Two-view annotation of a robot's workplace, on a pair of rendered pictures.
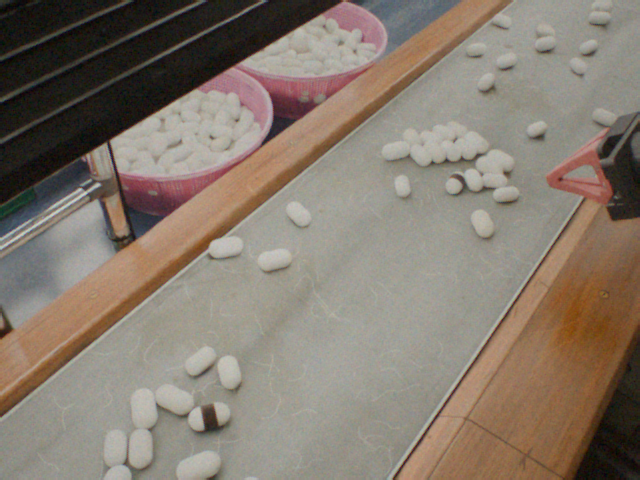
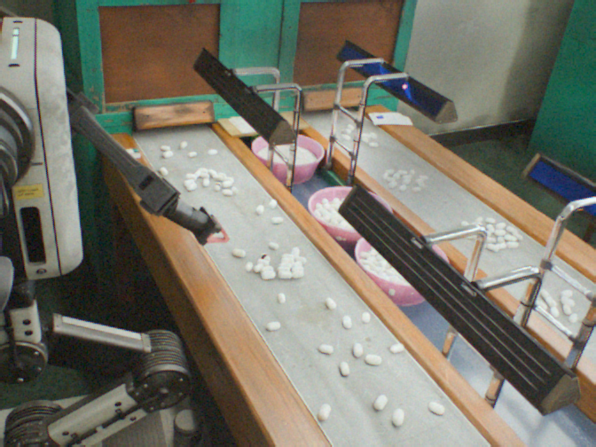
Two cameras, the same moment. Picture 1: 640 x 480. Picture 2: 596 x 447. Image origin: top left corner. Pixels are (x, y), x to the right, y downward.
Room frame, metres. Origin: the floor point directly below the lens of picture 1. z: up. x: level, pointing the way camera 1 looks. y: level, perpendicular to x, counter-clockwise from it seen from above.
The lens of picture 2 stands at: (1.21, -1.43, 1.76)
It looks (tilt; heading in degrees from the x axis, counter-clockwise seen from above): 32 degrees down; 113
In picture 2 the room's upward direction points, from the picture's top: 7 degrees clockwise
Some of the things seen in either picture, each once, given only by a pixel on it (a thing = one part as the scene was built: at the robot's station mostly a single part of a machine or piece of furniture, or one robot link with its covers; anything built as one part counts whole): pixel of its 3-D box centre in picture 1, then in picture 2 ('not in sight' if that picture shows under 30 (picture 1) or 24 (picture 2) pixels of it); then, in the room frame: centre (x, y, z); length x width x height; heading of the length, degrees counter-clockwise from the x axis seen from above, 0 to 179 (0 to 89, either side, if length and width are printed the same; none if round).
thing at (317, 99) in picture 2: not in sight; (333, 98); (0.31, 0.89, 0.83); 0.30 x 0.06 x 0.07; 54
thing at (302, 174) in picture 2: not in sight; (286, 160); (0.33, 0.45, 0.72); 0.27 x 0.27 x 0.10
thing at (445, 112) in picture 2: not in sight; (392, 77); (0.63, 0.58, 1.08); 0.62 x 0.08 x 0.07; 144
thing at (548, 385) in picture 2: not in sight; (441, 276); (1.09, -0.44, 1.08); 0.62 x 0.08 x 0.07; 144
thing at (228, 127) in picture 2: not in sight; (262, 123); (0.15, 0.58, 0.77); 0.33 x 0.15 x 0.01; 54
